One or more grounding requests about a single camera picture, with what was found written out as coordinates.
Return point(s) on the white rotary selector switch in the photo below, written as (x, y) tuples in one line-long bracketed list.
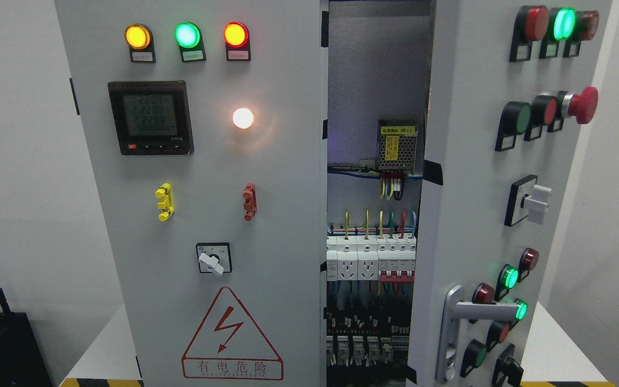
[(214, 258)]

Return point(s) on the grey cabinet door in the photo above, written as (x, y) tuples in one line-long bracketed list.
[(495, 70), (277, 256)]

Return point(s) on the white sockets and breakers row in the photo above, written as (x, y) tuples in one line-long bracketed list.
[(387, 259)]

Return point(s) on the red indicator lamp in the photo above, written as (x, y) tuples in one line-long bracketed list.
[(237, 41)]

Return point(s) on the red mushroom emergency stop button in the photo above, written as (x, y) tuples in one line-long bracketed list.
[(581, 106)]

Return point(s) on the lower relay row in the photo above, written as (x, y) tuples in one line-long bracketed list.
[(366, 337)]

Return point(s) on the metal mesh power supply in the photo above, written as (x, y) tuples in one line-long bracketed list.
[(397, 140)]

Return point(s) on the yellow terminal post block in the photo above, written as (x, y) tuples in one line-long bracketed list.
[(165, 201)]

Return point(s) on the black digital power meter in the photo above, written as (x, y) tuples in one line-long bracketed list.
[(151, 117)]

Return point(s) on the red electric hazard warning sticker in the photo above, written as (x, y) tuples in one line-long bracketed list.
[(229, 344)]

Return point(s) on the silver door handle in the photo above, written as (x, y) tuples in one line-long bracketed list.
[(450, 362)]

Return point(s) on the red terminal post block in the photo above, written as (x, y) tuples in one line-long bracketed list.
[(249, 205)]

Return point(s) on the white glowing indicator lamp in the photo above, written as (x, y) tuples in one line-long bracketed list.
[(243, 118)]

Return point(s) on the white knob switch right door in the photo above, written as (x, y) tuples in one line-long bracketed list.
[(527, 199)]

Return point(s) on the yellow indicator lamp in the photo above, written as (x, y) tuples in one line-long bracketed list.
[(140, 43)]

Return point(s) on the black box with antenna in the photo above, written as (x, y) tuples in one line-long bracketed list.
[(21, 362)]

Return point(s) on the green indicator lamp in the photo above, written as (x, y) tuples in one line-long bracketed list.
[(190, 42)]

